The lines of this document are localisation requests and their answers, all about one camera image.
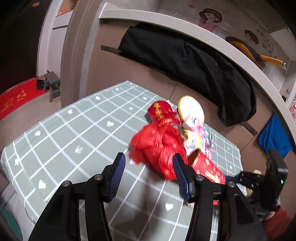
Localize small metal stool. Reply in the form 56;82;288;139
36;71;62;102

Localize grey kitchen countertop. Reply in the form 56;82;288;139
99;3;296;121

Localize cartoon wall sticker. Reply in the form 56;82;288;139
199;8;278;58

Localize pink white snack packet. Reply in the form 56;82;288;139
183;128;204;156

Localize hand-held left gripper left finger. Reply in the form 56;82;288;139
29;152;126;241

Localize red pouch with gold print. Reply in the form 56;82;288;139
187;149;226;186

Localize red doormat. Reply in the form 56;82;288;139
0;77;48;121

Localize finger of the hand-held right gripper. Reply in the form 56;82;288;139
225;171;266;189

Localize brown kitchen cabinet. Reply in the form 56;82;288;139
60;19;278;176

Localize green checked tablecloth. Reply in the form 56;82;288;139
0;80;243;241

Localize black wok with yellow handle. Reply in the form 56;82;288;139
225;36;287;69

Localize round silver yellow scouring pad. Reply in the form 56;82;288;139
178;96;205;129

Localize black jacket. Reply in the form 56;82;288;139
118;23;257;127

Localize blue towel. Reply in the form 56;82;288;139
257;113;293;159

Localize red plastic mesh bag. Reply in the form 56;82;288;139
129;123;188;181

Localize person's right forearm red sleeve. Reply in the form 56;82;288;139
261;207;294;241

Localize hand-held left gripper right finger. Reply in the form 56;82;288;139
173;153;270;241

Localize red box with gold print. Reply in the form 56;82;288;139
147;100;178;127

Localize teal round object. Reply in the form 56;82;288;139
0;207;22;241

